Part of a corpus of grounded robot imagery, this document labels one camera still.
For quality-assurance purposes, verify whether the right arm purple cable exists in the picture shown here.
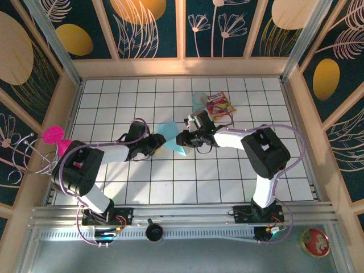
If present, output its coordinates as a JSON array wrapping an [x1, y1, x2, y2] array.
[[193, 104, 307, 246]]

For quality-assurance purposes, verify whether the thin black cable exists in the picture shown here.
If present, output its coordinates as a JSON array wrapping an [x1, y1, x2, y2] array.
[[129, 153, 152, 163], [195, 143, 213, 155]]

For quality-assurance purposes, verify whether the small electronics board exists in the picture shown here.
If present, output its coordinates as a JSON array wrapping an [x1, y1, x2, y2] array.
[[93, 226, 123, 239], [254, 226, 286, 242]]

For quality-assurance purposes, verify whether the red snack packet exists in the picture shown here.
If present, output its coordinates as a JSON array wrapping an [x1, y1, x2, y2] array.
[[206, 92, 237, 122]]

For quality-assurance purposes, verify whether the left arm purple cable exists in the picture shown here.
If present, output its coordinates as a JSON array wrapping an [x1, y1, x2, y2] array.
[[53, 117, 151, 247]]

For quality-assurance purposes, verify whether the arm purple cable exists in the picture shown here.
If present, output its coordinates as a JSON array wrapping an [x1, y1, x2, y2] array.
[[193, 104, 307, 246], [53, 117, 151, 247]]

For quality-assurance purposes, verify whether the red round tin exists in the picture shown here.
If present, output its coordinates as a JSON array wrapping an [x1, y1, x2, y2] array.
[[300, 227, 331, 258]]

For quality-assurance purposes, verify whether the black round knob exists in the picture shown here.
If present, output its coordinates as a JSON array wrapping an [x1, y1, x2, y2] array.
[[145, 218, 165, 243]]

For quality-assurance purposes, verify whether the light blue cloth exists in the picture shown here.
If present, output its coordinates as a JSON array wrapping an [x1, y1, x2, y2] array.
[[155, 120, 191, 158]]

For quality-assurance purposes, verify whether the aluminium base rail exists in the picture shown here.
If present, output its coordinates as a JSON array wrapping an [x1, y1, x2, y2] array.
[[27, 201, 340, 229]]

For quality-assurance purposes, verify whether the translucent teal plastic cup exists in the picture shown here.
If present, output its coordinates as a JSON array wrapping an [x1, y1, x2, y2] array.
[[191, 91, 209, 113]]

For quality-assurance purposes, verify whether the pink fuzzy toy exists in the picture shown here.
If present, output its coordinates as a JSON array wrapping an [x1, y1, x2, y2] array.
[[42, 126, 81, 167]]

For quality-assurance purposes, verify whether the chrome wire stand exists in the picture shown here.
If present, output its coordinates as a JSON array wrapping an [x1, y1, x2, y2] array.
[[7, 131, 67, 183]]

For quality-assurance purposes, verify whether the perforated metal strip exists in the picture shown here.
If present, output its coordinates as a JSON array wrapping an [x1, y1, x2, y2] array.
[[38, 229, 257, 242]]

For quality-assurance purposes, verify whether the aluminium frame post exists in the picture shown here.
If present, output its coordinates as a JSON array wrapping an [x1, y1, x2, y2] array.
[[24, 0, 84, 86], [280, 0, 328, 82]]

